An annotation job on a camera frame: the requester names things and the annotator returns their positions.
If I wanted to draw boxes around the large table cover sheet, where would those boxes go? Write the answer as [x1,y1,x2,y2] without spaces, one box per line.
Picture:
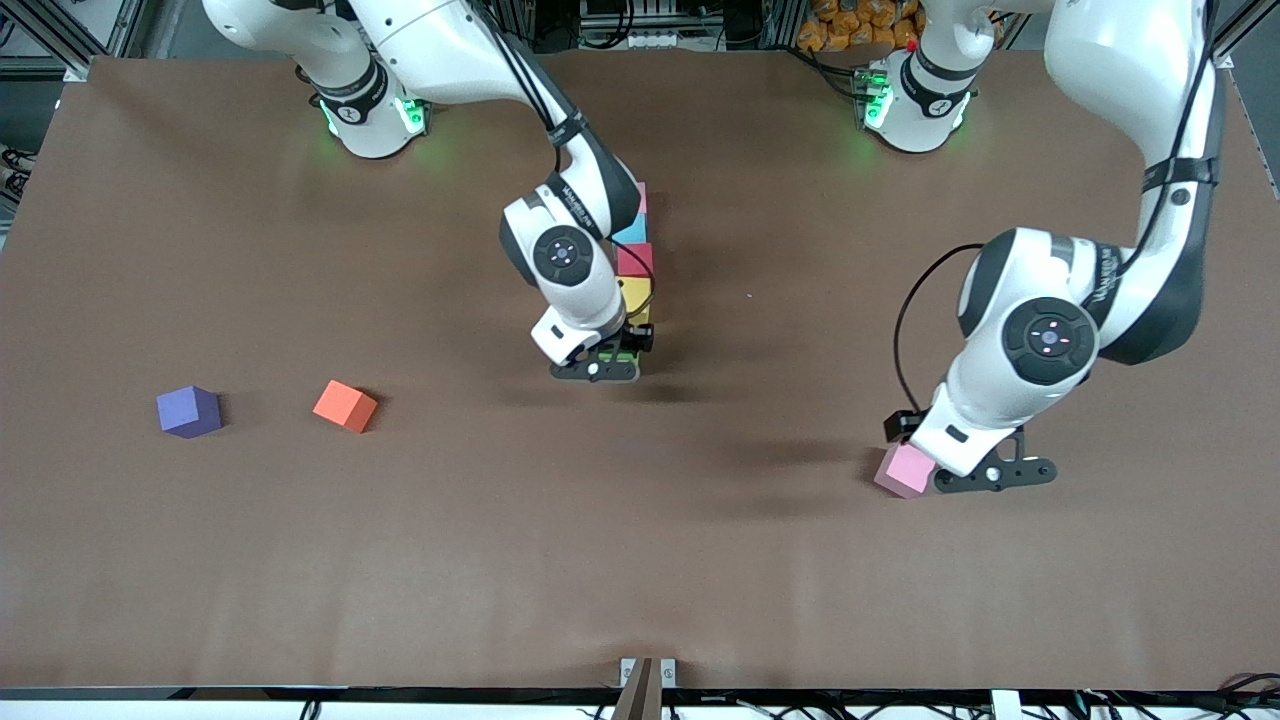
[0,50,1280,693]

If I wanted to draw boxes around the orange foam cube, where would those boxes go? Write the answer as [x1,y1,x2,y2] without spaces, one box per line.
[312,379,379,435]

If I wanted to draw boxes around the pile of orange objects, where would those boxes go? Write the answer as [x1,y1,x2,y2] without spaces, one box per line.
[797,0,926,53]

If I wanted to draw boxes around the purple foam cube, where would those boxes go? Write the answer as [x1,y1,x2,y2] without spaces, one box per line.
[156,385,223,440]

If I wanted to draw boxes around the metal bracket with wooden stick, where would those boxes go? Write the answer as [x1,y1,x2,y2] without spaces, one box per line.
[620,657,677,720]

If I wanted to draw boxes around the bundle of cables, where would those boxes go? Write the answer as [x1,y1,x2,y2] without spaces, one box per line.
[1215,672,1280,716]

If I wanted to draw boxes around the aluminium frame profile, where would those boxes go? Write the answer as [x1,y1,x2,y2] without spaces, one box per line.
[0,0,111,81]
[1215,0,1280,71]

